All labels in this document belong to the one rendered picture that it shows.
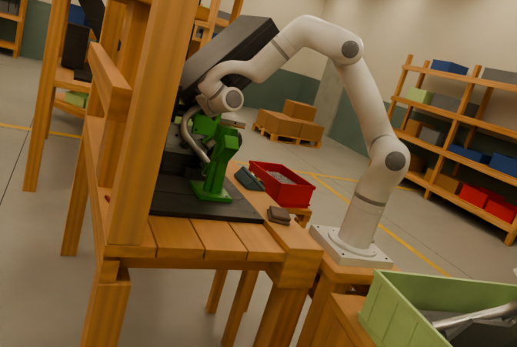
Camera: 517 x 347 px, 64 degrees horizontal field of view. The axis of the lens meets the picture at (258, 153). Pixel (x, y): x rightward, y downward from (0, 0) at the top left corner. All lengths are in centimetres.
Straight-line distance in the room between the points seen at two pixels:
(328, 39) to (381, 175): 48
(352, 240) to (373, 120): 44
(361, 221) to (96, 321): 90
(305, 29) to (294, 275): 81
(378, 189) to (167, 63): 85
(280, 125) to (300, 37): 636
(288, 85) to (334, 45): 1066
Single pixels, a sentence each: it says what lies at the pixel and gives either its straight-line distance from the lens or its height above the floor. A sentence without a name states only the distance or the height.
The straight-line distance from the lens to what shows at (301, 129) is 810.
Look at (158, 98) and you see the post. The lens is 104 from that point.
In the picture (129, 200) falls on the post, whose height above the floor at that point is 101.
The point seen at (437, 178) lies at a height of 38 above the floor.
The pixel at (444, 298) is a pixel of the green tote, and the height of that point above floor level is 89.
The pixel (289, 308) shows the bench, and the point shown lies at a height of 67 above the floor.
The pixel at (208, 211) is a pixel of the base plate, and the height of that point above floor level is 90.
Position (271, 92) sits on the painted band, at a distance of 1183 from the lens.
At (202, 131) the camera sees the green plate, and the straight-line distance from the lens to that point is 175.
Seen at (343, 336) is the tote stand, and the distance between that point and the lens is 136.
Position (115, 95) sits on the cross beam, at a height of 125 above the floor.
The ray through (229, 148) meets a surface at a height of 111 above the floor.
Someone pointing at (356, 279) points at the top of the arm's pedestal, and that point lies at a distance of 150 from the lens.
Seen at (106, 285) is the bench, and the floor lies 76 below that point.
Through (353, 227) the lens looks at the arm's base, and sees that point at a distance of 155.
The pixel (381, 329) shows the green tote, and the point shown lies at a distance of 127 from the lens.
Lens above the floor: 145
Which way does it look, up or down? 13 degrees down
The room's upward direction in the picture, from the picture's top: 16 degrees clockwise
